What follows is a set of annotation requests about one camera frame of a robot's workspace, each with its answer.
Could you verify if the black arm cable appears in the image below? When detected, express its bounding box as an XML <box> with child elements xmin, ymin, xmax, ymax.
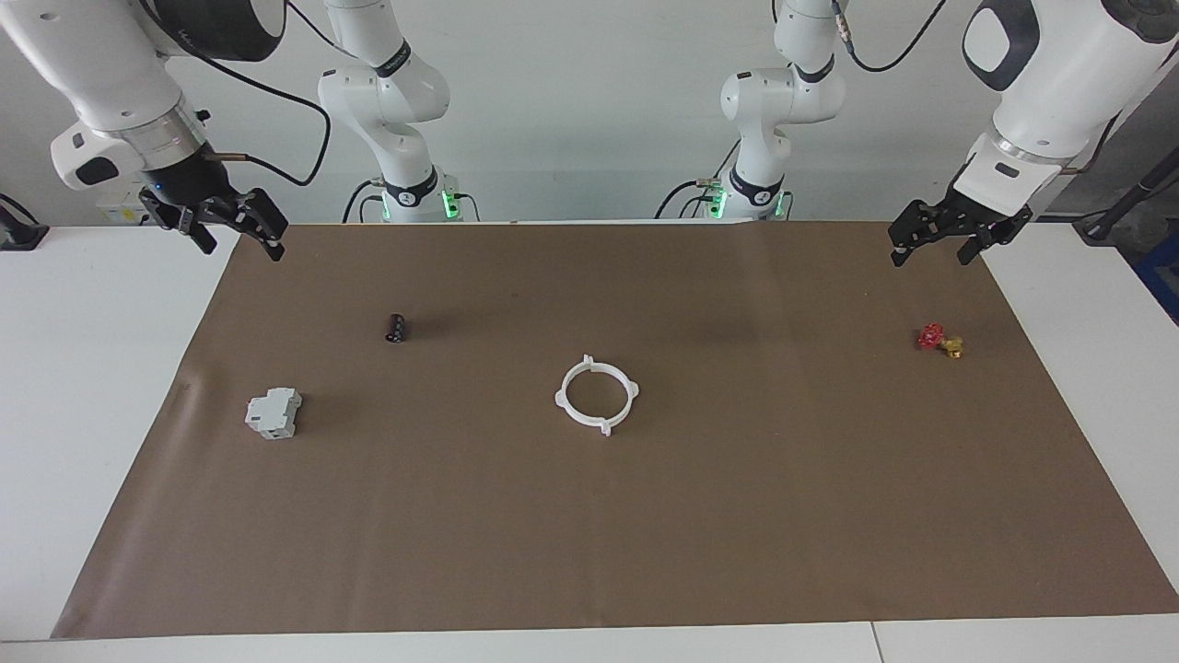
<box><xmin>189</xmin><ymin>0</ymin><xmax>333</xmax><ymax>190</ymax></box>
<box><xmin>829</xmin><ymin>0</ymin><xmax>1125</xmax><ymax>176</ymax></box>

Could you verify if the white half-ring pipe clamp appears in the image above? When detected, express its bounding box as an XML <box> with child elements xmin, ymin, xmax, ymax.
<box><xmin>582</xmin><ymin>355</ymin><xmax>641</xmax><ymax>434</ymax></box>
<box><xmin>554</xmin><ymin>355</ymin><xmax>613</xmax><ymax>437</ymax></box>

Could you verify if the white wall power strip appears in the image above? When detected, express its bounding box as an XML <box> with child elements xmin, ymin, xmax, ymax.
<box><xmin>97</xmin><ymin>197</ymin><xmax>156</xmax><ymax>227</ymax></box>

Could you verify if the black base cable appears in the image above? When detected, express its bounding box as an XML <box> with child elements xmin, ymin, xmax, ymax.
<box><xmin>654</xmin><ymin>175</ymin><xmax>729</xmax><ymax>220</ymax></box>
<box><xmin>343</xmin><ymin>178</ymin><xmax>384</xmax><ymax>224</ymax></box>

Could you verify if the blue crate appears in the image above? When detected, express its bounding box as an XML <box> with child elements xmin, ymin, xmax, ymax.
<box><xmin>1133</xmin><ymin>230</ymin><xmax>1179</xmax><ymax>325</ymax></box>

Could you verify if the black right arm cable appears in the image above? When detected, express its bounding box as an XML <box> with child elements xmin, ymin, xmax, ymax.
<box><xmin>189</xmin><ymin>0</ymin><xmax>333</xmax><ymax>190</ymax></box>

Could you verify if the white circuit breaker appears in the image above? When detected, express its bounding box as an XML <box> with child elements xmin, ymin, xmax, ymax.
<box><xmin>244</xmin><ymin>388</ymin><xmax>303</xmax><ymax>440</ymax></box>

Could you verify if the black table clamp mount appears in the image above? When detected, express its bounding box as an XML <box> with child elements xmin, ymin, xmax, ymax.
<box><xmin>0</xmin><ymin>193</ymin><xmax>50</xmax><ymax>251</ymax></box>

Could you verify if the red-wheeled brass valve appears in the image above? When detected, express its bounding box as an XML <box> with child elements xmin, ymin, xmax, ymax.
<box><xmin>916</xmin><ymin>322</ymin><xmax>965</xmax><ymax>360</ymax></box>

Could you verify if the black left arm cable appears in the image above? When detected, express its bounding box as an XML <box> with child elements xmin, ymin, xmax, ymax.
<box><xmin>829</xmin><ymin>0</ymin><xmax>1125</xmax><ymax>176</ymax></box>

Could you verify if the brown paper table mat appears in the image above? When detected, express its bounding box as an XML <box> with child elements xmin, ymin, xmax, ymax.
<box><xmin>51</xmin><ymin>221</ymin><xmax>1179</xmax><ymax>640</ymax></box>

